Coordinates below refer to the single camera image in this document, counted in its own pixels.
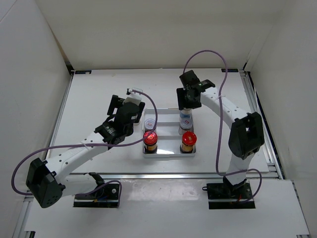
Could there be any aluminium rail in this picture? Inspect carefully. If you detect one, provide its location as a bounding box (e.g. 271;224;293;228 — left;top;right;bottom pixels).
239;69;285;179
69;172;284;180
45;73;74;148

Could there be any left black table label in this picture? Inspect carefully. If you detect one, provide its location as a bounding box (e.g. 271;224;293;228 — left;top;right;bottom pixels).
74;70;92;75

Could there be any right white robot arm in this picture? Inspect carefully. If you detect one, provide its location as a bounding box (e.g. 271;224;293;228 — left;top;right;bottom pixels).
176;70;264;198

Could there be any black table label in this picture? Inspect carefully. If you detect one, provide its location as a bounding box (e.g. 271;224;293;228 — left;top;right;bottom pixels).
74;70;92;75
221;68;239;73

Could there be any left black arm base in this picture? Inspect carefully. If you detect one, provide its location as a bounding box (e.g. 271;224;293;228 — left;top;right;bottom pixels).
73;173;122;208

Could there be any purple cable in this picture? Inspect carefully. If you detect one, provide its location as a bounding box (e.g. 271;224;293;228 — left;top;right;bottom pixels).
11;90;159;196
182;50;263;204

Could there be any left aluminium rail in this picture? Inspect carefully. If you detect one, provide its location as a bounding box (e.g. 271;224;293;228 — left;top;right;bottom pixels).
45;73;74;148

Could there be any white-lid small jar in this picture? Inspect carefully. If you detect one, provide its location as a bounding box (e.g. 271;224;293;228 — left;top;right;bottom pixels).
178;118;193;135
144;119;155;132

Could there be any white plastic organizer tray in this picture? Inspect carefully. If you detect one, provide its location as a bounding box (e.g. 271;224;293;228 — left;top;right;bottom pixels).
143;109;196;158

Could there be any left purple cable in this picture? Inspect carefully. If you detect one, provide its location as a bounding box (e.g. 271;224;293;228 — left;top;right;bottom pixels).
11;90;159;196

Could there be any front aluminium rail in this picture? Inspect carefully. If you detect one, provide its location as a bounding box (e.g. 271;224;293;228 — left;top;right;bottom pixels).
69;172;284;180

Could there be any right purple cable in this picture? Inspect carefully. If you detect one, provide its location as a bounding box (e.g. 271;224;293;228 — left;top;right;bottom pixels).
182;50;263;204

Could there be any right aluminium rail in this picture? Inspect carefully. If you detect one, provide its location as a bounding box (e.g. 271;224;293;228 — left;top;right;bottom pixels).
239;69;285;179

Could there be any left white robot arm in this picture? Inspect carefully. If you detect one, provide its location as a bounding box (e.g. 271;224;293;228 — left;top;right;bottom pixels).
26;89;145;208

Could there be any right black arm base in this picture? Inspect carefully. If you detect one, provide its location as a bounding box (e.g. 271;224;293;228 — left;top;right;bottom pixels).
202;182;256;210

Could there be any red-lid sauce jar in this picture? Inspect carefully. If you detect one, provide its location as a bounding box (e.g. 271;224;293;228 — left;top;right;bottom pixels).
180;131;197;153
144;131;158;154

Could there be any right black table label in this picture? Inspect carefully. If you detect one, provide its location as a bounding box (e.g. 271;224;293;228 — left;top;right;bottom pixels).
221;68;239;73

